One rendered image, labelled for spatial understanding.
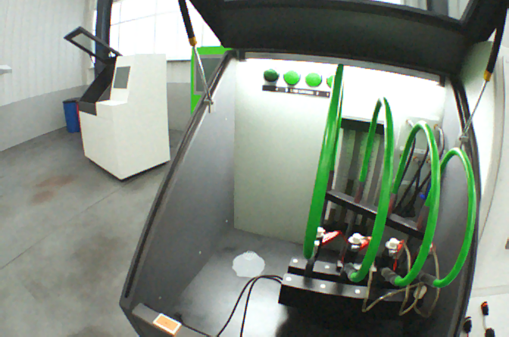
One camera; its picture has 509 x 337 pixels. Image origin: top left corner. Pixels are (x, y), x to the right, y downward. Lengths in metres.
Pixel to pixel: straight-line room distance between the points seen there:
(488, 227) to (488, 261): 0.10
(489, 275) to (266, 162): 0.74
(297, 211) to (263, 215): 0.12
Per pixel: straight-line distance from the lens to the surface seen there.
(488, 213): 0.61
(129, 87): 3.10
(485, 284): 0.72
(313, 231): 0.29
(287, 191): 0.81
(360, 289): 0.59
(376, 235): 0.33
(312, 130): 0.72
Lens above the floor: 1.41
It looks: 19 degrees down
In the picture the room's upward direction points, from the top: 2 degrees clockwise
